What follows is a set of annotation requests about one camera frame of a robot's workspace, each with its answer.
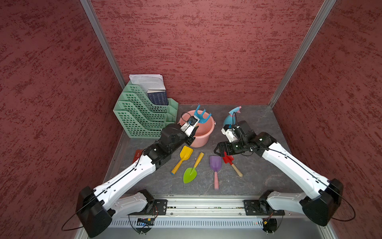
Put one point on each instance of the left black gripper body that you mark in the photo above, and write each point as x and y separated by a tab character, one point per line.
188	140

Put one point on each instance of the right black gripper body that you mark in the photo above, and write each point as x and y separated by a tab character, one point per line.
236	147

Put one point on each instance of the yellow toy shovel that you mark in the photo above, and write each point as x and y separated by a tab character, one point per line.
185	154

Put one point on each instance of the red toy shovel wooden handle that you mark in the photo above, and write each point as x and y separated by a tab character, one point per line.
228	159

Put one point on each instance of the purple toy shovel pink handle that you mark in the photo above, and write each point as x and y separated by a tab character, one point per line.
215	165

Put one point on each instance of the blue toy rake yellow handle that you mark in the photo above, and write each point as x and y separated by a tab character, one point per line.
201	116

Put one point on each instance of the teal pink spray bottle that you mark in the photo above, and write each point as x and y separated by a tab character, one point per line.
231	119

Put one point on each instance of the green toy trowel yellow handle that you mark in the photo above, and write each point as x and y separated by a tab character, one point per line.
191	173

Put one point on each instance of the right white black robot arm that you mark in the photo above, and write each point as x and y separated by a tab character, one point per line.
320	197

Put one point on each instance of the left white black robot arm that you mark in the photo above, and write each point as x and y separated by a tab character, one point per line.
96	208

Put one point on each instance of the pink plastic bucket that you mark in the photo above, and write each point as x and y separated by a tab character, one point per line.
203	132

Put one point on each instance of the dark blue book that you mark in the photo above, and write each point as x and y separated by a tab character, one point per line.
158	97

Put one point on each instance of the red white card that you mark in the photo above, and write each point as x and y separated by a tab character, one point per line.
138	154

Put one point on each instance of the green mesh file organizer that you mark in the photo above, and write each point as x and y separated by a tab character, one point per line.
139	117

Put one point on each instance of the white paper documents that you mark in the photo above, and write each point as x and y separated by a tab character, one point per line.
148	81

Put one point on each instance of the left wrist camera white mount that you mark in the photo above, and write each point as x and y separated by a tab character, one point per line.
191	122

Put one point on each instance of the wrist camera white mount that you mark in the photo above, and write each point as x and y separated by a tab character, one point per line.
191	122
229	133

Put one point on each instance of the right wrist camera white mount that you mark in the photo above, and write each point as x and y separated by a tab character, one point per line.
229	133

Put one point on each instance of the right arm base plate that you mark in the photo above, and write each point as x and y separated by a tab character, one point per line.
256	208

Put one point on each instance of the aluminium front rail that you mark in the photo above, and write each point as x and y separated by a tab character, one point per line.
212	204

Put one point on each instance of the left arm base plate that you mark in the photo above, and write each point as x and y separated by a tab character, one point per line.
156	208

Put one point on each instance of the left aluminium corner post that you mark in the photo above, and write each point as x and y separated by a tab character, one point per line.
92	17

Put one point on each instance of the aluminium corner post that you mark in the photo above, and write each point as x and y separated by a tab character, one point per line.
92	17
315	27

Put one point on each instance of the right aluminium corner post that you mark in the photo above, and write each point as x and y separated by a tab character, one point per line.
315	27

